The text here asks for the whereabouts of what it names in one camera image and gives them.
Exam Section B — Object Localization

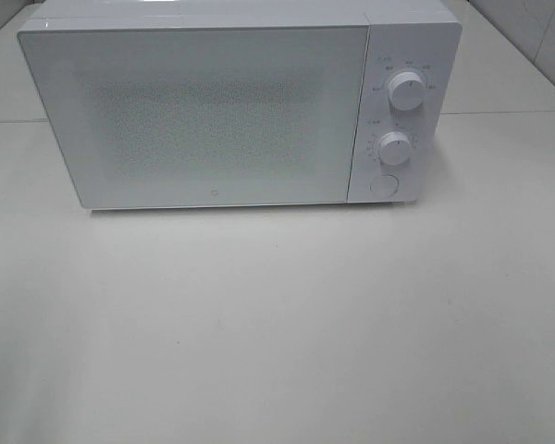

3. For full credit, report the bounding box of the white microwave oven body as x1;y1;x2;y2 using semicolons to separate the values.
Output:
17;1;463;204

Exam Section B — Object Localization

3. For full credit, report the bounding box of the white microwave knob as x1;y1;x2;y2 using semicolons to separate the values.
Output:
387;69;426;111
376;131;413;167

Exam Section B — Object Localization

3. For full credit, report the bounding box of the white microwave door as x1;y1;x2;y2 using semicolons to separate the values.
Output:
19;27;367;210

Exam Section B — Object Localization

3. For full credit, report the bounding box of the round white door button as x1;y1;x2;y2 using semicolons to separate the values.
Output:
370;174;399;200

